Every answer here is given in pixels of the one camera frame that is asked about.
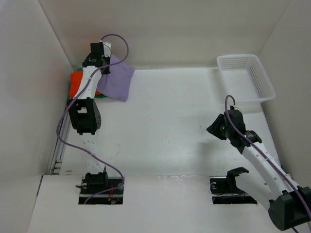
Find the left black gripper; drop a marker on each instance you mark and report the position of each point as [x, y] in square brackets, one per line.
[107, 71]

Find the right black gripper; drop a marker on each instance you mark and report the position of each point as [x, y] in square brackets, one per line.
[214, 128]

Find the green t shirt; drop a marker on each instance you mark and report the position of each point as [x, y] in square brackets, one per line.
[100, 95]

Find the lavender t shirt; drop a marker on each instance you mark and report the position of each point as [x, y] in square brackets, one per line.
[116, 84]

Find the orange t shirt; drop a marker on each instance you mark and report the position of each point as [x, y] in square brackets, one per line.
[75, 80]

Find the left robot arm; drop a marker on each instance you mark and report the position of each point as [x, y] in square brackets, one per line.
[85, 116]

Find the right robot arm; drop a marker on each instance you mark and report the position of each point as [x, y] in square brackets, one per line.
[287, 203]

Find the white plastic laundry basket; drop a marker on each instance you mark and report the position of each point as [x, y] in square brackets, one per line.
[244, 77]

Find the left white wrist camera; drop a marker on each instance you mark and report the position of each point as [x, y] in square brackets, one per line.
[107, 49]

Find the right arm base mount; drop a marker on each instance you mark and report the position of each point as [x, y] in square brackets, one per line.
[224, 189]

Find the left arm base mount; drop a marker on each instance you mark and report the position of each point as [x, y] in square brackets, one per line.
[110, 197]

